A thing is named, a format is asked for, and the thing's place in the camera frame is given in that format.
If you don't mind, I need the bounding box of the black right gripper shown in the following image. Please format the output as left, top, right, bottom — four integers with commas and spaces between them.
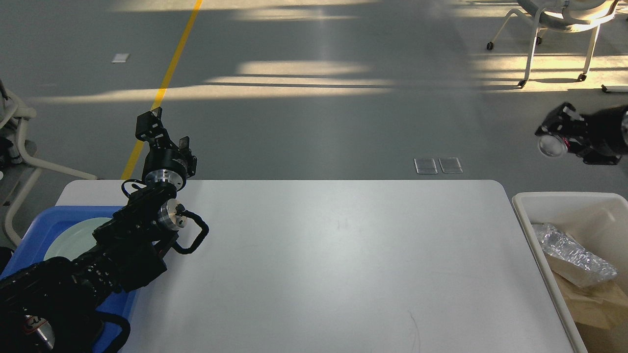
535, 102, 628, 165

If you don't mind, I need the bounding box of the light green plate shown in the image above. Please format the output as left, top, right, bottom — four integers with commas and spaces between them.
44, 217, 112, 260

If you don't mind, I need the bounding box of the white chair top right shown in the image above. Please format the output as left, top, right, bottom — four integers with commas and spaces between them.
485, 0, 619, 89

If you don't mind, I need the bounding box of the white chair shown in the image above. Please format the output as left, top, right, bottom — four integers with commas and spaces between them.
1, 83, 98, 246
485, 0, 619, 89

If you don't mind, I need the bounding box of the left floor outlet plate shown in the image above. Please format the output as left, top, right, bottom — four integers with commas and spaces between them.
414, 158, 438, 175

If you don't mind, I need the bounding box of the white plastic bin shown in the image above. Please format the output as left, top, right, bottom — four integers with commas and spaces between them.
512, 192, 628, 353

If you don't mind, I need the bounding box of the floor outlet plate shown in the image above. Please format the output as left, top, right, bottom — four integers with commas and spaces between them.
438, 157, 464, 174
414, 158, 438, 175

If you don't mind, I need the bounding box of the crushed red soda can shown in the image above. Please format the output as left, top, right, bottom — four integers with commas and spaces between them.
537, 134, 569, 158

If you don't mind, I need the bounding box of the brown paper bag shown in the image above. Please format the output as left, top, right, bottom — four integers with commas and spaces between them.
552, 273, 628, 330

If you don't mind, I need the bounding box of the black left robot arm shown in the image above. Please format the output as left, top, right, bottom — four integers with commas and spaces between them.
1, 107, 210, 353

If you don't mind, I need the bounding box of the blue plastic tray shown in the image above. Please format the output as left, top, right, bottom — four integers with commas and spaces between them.
1, 205, 135, 353

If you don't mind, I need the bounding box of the right floor outlet plate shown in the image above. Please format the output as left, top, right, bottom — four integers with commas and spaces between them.
438, 157, 464, 174

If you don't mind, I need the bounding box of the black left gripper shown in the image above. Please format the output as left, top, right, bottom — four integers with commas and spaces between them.
135, 107, 198, 191

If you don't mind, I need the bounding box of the aluminium foil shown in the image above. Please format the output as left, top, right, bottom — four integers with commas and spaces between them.
532, 223, 619, 288

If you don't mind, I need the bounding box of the white chair left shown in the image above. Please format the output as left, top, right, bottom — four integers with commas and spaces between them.
1, 83, 98, 246

